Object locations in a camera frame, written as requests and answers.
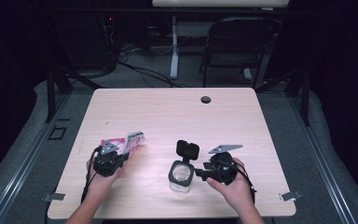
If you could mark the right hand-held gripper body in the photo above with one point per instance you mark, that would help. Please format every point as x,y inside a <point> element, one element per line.
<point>222,168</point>

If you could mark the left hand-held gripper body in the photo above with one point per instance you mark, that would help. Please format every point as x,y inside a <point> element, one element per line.
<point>108,163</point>

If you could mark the clear jar with black lid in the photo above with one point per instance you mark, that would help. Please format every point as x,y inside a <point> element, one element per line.
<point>181,174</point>

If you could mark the red and white plastic bag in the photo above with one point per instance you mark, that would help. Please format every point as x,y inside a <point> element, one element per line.
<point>130,141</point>

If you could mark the person's left hand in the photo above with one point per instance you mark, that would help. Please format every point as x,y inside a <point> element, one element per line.
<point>101,186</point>

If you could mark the person's right hand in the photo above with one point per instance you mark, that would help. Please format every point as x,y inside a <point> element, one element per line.
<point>236,193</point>

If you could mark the black metal stand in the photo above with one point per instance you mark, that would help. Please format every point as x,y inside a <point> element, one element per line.
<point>51,93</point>
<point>304,93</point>

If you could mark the dark equipment with red light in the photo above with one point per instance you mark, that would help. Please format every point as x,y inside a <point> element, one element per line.
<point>108,40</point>

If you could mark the white desk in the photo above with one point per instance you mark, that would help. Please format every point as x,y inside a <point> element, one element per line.
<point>174,46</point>

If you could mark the black folding chair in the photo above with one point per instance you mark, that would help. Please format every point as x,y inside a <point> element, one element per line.
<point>239,40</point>

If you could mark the grey metal table bracket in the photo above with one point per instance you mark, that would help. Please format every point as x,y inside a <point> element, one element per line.
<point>290,195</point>
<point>54,196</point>

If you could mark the aluminium floor rail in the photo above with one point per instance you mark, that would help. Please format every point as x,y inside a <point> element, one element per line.
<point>24,165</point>
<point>320,165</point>

